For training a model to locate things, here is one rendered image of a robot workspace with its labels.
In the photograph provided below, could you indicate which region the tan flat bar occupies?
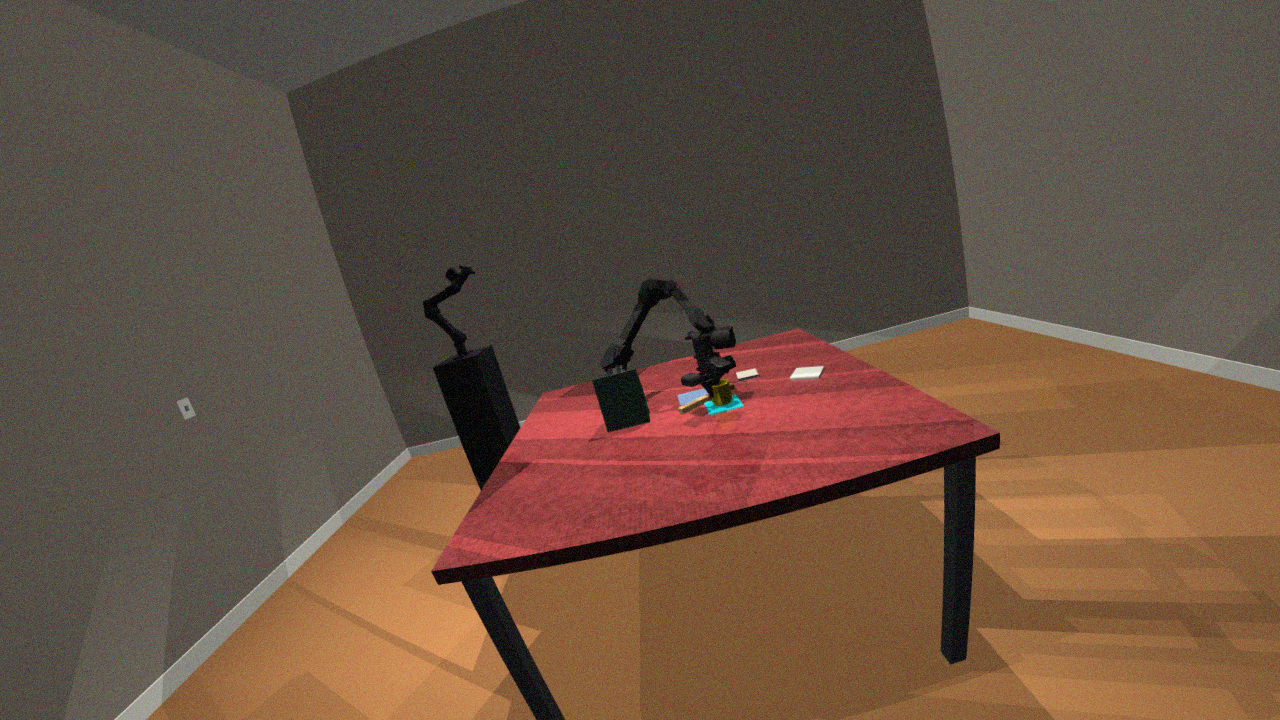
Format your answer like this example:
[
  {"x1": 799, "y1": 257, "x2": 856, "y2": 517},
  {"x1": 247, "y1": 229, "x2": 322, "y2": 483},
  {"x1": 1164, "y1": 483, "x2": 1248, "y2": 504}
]
[{"x1": 678, "y1": 383, "x2": 735, "y2": 414}]

